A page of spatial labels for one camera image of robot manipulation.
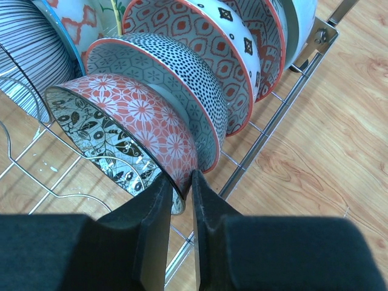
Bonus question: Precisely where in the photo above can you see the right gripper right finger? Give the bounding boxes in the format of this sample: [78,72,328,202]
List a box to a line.
[192,170,386,290]

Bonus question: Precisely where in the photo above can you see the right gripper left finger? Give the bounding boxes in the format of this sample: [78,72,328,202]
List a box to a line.
[1,175,173,290]

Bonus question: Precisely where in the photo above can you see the red geometric pattern bowl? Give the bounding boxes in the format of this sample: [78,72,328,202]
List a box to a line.
[225,0,288,101]

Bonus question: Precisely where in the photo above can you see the black dotted hexagon bowl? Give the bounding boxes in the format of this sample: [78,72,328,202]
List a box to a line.
[85,33,227,173]

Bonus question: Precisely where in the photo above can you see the black floral red bowl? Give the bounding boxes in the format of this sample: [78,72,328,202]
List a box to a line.
[44,73,198,215]

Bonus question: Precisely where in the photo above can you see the yellow rim leaf bowl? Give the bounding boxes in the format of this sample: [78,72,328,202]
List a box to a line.
[97,0,131,37]

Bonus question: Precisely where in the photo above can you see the plain white bowl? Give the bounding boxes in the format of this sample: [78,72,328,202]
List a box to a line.
[281,0,318,70]

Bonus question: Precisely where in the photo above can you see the striped line pattern bowl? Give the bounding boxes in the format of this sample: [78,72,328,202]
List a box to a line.
[1,1,81,123]

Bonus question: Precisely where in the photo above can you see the blue triangle pattern bowl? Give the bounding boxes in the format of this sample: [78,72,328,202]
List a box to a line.
[33,0,103,76]

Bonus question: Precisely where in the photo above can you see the silver wire dish rack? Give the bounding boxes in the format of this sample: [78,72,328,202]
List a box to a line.
[0,15,340,291]

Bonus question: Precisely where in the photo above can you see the red ikat pattern bowl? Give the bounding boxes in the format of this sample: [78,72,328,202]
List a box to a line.
[121,0,261,136]

